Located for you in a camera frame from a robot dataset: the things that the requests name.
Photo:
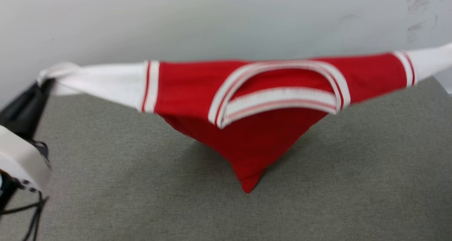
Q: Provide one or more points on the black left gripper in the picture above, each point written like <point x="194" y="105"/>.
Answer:
<point x="19" y="117"/>

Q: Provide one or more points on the red and white shirt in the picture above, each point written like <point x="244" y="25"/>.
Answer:
<point x="254" y="145"/>

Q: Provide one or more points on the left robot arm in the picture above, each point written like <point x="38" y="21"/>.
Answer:
<point x="5" y="195"/>

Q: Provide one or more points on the grey fabric sofa cushion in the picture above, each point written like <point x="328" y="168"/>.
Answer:
<point x="141" y="181"/>

